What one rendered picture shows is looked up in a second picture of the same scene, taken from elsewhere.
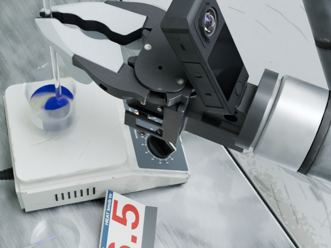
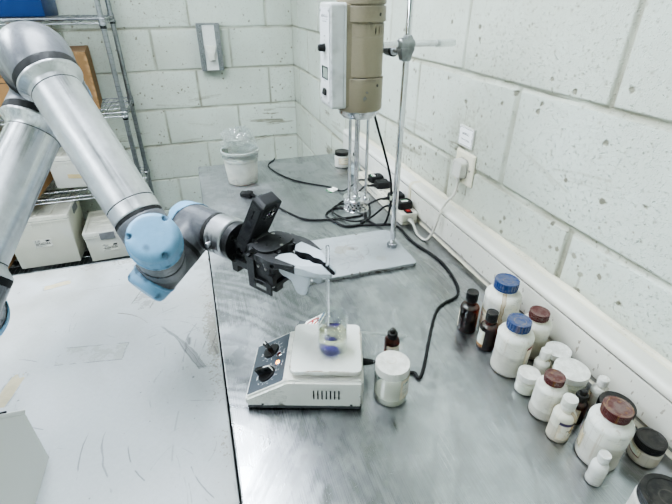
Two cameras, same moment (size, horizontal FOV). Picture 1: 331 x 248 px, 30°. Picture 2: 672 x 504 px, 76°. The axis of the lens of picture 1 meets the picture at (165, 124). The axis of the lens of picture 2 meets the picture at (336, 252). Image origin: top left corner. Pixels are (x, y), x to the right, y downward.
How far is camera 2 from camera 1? 0.89 m
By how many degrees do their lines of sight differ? 86
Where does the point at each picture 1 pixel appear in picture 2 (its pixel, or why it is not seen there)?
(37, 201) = not seen: hidden behind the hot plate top
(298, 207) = (203, 336)
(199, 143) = (240, 375)
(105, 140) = (305, 334)
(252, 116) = not seen: hidden behind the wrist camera
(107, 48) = (301, 249)
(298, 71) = (134, 410)
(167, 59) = (274, 239)
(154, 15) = (269, 257)
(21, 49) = (347, 466)
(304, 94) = (221, 219)
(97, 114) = (305, 347)
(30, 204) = not seen: hidden behind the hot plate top
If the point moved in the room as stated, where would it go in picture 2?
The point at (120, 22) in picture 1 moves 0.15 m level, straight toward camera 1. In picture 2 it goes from (289, 256) to (317, 215)
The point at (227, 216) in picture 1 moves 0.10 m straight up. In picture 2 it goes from (245, 339) to (240, 300)
